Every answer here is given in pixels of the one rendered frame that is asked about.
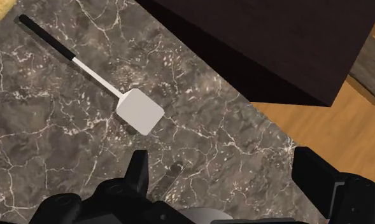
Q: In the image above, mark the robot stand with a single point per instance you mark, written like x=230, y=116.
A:
x=268, y=46

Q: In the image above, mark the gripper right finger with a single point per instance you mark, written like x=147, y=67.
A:
x=339, y=192

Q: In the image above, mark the wooden furniture piece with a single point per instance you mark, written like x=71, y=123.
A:
x=368, y=68

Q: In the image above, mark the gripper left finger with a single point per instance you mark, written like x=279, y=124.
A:
x=134, y=173

